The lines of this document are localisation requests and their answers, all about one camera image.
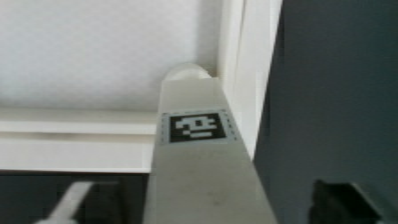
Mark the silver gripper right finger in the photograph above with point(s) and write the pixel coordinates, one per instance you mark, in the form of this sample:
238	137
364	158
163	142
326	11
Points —
341	205

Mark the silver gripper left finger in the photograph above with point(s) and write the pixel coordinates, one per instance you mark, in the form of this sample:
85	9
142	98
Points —
88	205

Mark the white desk leg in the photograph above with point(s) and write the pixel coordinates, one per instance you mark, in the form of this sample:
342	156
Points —
206	189

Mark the white desk top tray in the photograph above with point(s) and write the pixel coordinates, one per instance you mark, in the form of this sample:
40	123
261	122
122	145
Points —
99	55

